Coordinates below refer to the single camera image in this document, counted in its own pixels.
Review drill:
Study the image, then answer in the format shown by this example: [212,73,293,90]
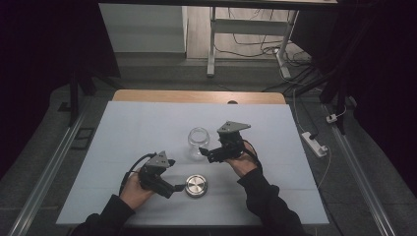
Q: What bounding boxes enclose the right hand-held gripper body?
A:
[210,120,252,164]

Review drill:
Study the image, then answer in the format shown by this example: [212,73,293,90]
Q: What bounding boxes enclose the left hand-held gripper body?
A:
[137,149,177,200]

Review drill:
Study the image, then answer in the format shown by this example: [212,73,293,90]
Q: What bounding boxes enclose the clear glass jar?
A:
[187,127,211,161]

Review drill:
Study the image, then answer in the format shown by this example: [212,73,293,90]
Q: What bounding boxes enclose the round metal jar lid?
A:
[184,174,209,199]

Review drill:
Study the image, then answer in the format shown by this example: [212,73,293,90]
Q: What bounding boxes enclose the person's right hand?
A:
[225,148,261,178]

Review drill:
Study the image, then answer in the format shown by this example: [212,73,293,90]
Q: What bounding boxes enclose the person's left hand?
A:
[119,170,155,211]

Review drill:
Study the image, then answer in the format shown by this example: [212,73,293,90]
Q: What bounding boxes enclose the white foam board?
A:
[55,100,330,227]

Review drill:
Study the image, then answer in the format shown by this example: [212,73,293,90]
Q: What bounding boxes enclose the wooden table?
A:
[111,88,287,105]

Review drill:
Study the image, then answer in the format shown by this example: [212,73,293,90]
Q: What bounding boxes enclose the white power strip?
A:
[301,131,329,158]

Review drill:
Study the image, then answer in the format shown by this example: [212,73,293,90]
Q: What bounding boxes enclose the black metal stand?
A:
[58,70,96,128]
[318,63,349,136]

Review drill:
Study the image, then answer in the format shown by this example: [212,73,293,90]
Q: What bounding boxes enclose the black curtain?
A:
[290,0,417,190]
[0,0,121,180]

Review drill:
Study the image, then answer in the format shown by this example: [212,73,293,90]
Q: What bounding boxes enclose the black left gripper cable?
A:
[118,151,157,197]

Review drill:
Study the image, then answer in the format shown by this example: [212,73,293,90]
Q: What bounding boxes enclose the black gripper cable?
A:
[241,139,264,172]
[118,151,157,197]

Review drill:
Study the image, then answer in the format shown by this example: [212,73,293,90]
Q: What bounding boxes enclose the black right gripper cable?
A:
[241,139,264,172]

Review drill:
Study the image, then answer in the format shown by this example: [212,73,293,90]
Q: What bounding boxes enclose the black rectangular frame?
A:
[71,127,95,151]

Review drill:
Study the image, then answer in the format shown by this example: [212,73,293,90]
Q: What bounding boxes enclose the black floor cables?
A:
[214,7,318,93]

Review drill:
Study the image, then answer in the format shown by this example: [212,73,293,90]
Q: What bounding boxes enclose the white power cable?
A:
[292,88,332,190]

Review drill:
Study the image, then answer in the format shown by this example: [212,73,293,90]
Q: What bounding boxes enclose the aluminium rail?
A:
[7,107,90,236]
[322,103,398,236]

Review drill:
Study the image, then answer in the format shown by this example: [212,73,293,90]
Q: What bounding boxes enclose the white metal desk frame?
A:
[206,6,300,80]

